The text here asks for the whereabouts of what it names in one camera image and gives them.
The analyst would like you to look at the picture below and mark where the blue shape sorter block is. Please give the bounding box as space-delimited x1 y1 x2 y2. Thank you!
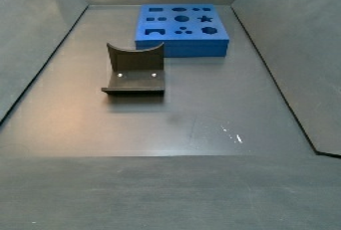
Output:
136 4 229 58

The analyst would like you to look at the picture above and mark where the black curved holder bracket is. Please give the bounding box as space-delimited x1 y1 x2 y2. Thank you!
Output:
102 44 166 95

